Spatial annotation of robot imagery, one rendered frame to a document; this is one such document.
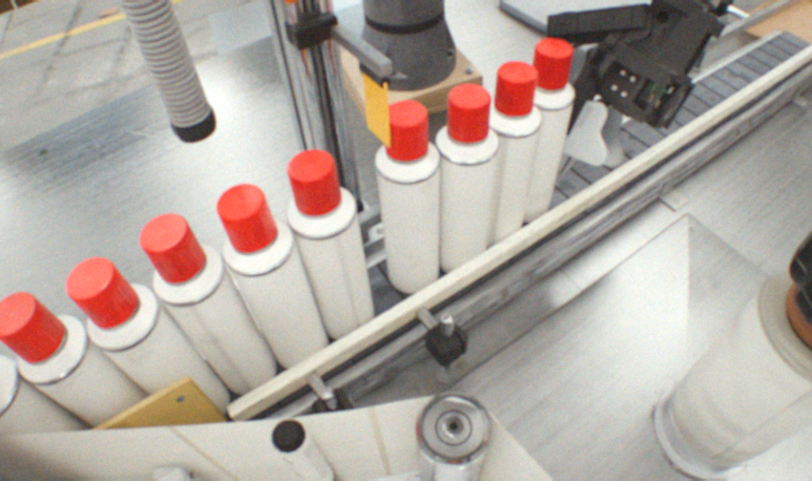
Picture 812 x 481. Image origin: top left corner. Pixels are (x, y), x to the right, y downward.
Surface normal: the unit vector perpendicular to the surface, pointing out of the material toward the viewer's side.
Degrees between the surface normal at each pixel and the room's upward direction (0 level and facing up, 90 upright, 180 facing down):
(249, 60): 0
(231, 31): 0
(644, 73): 60
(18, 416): 90
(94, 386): 90
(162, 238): 3
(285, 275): 90
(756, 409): 92
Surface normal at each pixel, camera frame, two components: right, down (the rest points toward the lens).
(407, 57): 0.04, 0.59
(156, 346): 0.87, 0.36
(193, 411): 0.57, 0.63
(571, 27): -0.73, 0.05
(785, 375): -0.80, 0.51
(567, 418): -0.04, -0.62
